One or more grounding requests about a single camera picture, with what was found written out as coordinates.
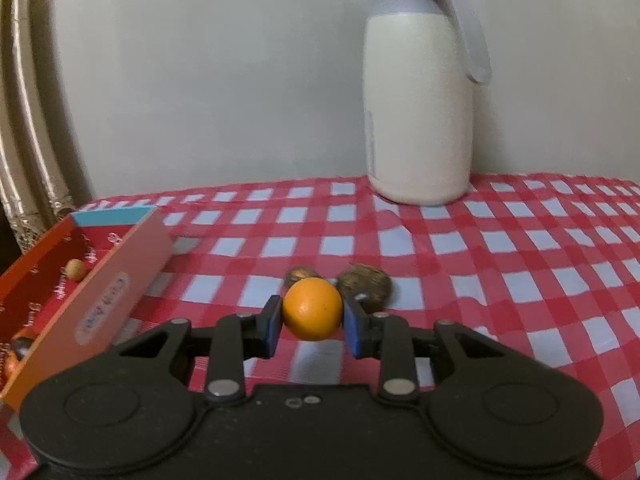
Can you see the tan round fruit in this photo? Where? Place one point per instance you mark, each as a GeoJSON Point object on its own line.
{"type": "Point", "coordinates": [76, 269]}

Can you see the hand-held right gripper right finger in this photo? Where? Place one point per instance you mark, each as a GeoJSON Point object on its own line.
{"type": "Point", "coordinates": [352, 331]}

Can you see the dark fruit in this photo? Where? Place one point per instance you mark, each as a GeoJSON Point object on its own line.
{"type": "Point", "coordinates": [21, 349]}

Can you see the small brown fruit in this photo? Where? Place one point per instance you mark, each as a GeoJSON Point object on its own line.
{"type": "Point", "coordinates": [301, 274]}

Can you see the cream jug with grey lid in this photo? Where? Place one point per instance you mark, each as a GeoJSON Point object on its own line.
{"type": "Point", "coordinates": [420, 110]}

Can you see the red cardboard box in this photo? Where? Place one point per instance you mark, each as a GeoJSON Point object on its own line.
{"type": "Point", "coordinates": [100, 285]}

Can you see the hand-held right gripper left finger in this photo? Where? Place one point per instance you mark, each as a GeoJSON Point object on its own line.
{"type": "Point", "coordinates": [273, 328]}

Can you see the beige curtain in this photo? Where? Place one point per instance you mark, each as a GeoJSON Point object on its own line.
{"type": "Point", "coordinates": [30, 135]}

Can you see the red checkered tablecloth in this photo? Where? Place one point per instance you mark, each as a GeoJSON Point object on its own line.
{"type": "Point", "coordinates": [500, 260]}

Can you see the large brown fruit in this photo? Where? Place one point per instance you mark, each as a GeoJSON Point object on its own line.
{"type": "Point", "coordinates": [366, 284]}

